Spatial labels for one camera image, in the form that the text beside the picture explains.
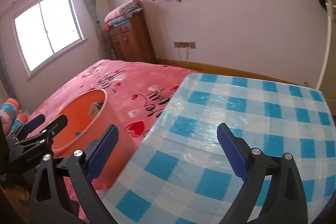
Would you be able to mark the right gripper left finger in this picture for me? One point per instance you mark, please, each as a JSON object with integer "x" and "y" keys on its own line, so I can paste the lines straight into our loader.
{"x": 63, "y": 184}

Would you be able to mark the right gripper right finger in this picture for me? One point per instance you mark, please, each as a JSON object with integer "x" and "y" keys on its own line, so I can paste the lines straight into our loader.
{"x": 285, "y": 200}

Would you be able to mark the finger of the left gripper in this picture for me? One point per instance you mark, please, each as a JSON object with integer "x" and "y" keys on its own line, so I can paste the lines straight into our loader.
{"x": 22, "y": 127}
{"x": 27, "y": 147}

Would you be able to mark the orange plastic trash bucket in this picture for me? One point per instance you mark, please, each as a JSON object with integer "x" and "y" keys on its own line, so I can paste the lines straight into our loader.
{"x": 81, "y": 130}

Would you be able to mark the grey feather wet wipes pack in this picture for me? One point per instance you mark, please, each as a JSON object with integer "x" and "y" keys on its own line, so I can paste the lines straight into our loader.
{"x": 94, "y": 109}

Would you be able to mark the colourful pillow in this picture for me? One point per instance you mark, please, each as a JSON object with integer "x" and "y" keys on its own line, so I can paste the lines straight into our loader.
{"x": 11, "y": 116}

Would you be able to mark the pink heart bed blanket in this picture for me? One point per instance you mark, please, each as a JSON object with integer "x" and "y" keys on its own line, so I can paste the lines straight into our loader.
{"x": 138, "y": 92}

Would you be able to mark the blue checkered plastic tablecloth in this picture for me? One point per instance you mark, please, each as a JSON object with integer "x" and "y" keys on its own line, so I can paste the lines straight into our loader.
{"x": 180, "y": 173}

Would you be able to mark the white door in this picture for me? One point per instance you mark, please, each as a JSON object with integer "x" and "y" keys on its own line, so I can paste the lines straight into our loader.
{"x": 326, "y": 80}

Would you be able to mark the brown wooden cabinet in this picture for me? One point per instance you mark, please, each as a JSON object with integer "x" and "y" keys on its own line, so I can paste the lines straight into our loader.
{"x": 131, "y": 41}

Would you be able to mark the folded pink blankets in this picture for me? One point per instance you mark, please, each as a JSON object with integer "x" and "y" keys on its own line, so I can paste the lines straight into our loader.
{"x": 122, "y": 13}

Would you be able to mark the grey checkered curtain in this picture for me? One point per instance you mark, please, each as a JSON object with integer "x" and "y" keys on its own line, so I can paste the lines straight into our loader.
{"x": 107, "y": 50}

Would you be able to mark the window with white frame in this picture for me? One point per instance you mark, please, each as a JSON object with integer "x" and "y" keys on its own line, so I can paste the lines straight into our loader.
{"x": 46, "y": 30}

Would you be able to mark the wall power outlet strip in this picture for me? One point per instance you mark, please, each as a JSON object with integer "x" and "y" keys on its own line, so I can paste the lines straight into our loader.
{"x": 191, "y": 45}

